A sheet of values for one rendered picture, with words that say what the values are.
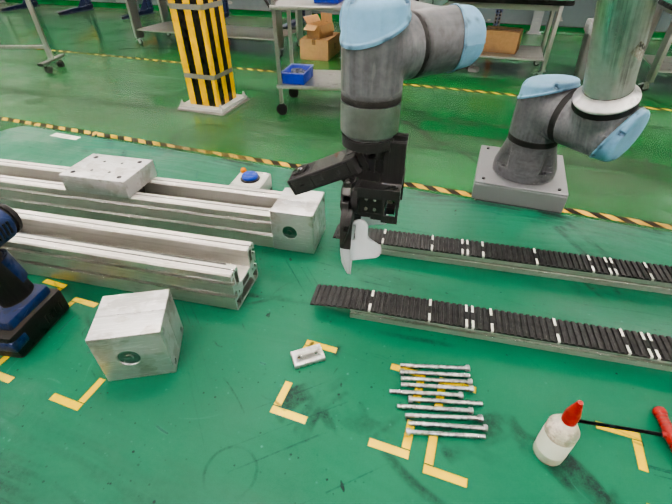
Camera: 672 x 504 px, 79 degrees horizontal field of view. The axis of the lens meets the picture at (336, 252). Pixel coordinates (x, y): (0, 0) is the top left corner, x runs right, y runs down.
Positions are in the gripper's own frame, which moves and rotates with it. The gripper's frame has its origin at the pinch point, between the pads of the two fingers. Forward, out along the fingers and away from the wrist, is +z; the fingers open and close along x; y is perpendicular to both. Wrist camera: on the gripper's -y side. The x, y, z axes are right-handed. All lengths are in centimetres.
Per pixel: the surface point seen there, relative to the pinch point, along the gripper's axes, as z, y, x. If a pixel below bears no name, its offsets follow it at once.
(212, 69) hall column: 56, -184, 292
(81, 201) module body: 8, -65, 13
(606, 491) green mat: 12.9, 37.1, -23.0
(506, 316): 9.9, 26.7, 1.0
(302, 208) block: 3.8, -13.2, 15.9
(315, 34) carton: 66, -151, 504
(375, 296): 9.9, 4.6, 0.6
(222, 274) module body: 4.8, -20.8, -5.4
